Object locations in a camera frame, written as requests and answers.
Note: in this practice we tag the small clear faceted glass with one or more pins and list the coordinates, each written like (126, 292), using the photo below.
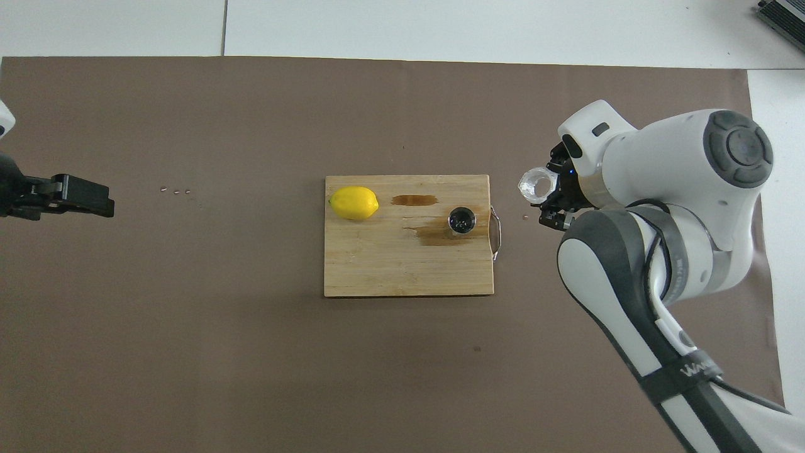
(525, 189)

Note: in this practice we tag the brown paper table mat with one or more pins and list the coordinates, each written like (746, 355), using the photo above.
(251, 352)

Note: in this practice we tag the grey ribbed metal device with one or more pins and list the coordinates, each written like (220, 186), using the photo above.
(786, 12)

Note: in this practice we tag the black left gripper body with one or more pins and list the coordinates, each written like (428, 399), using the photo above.
(11, 189)

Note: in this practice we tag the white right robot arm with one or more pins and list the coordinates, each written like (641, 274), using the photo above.
(660, 163)

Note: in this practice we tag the yellow lemon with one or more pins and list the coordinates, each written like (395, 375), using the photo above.
(353, 202)

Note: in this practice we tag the steel double jigger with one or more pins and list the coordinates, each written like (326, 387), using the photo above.
(462, 220)

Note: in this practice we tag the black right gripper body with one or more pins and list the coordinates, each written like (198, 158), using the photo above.
(569, 189)

